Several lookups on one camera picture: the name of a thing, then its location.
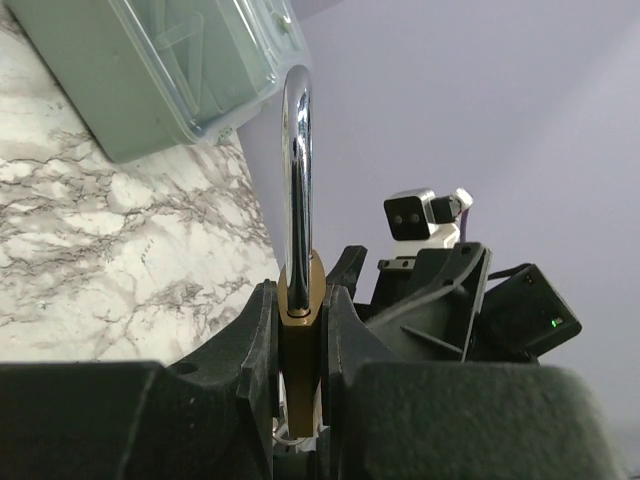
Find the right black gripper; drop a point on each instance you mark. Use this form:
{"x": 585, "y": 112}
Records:
{"x": 445, "y": 305}

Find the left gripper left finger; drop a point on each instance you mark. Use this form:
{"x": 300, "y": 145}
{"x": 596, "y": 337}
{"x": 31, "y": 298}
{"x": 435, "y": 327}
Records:
{"x": 207, "y": 416}

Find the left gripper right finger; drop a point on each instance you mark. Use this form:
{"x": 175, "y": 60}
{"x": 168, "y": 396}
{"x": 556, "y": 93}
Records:
{"x": 392, "y": 419}

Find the brass padlock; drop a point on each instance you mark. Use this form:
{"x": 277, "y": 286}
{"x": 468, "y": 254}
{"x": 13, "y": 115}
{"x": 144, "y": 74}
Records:
{"x": 302, "y": 283}

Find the silver padlock keys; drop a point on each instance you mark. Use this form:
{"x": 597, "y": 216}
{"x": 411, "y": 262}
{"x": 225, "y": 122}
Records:
{"x": 281, "y": 434}

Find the translucent green plastic toolbox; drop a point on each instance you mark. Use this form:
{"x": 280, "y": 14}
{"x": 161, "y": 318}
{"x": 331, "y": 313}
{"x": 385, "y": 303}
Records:
{"x": 149, "y": 75}

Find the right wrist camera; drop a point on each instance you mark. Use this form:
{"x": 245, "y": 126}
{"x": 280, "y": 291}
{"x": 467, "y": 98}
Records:
{"x": 420, "y": 219}

